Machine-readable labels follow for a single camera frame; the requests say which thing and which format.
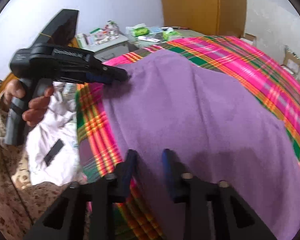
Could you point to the person's left hand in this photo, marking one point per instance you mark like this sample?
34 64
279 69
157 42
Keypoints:
37 106

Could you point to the patterned left sleeve forearm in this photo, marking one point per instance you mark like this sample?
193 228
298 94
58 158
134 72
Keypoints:
19 206

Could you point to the left gripper grey handle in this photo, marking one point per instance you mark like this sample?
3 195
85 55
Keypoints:
16 127

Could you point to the medicine boxes pile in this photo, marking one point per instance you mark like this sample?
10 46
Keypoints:
99 35

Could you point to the wooden wardrobe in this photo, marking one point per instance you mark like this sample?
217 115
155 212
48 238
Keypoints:
209 17

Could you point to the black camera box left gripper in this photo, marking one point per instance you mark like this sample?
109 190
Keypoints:
60 30

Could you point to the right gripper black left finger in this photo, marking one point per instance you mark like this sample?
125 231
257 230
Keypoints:
65 218

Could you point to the green tissue pack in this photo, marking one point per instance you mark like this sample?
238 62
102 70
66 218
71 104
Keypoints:
139 30
170 34

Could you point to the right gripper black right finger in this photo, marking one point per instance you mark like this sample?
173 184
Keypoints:
212 210

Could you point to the black phone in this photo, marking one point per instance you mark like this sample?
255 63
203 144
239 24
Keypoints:
55 149

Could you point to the cardboard box with label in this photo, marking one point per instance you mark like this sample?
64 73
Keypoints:
291 62

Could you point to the side table with glass top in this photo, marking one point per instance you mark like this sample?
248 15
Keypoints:
156 37

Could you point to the white open box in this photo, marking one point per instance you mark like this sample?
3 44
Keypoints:
249 39

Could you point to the pink plaid bed sheet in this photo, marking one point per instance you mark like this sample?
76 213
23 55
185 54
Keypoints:
260 75

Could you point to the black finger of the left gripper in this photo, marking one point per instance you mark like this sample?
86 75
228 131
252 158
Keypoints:
103 79
114 73

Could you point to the white storage cabinet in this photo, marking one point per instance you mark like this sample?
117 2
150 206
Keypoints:
107 50

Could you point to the purple fleece garment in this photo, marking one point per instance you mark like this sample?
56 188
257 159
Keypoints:
218 130

